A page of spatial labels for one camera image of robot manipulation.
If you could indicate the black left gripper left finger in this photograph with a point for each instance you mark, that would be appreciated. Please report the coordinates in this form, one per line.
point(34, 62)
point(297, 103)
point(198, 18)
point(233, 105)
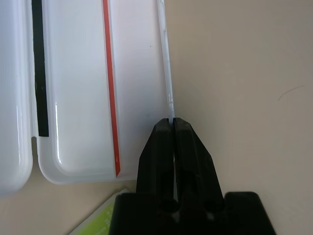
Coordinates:
point(156, 159)

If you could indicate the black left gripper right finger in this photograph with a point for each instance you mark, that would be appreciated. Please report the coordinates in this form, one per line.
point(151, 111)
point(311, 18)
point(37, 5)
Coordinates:
point(195, 166)

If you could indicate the white plastic pencil case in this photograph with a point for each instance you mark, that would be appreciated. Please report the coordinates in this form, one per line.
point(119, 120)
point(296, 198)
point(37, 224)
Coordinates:
point(80, 98)

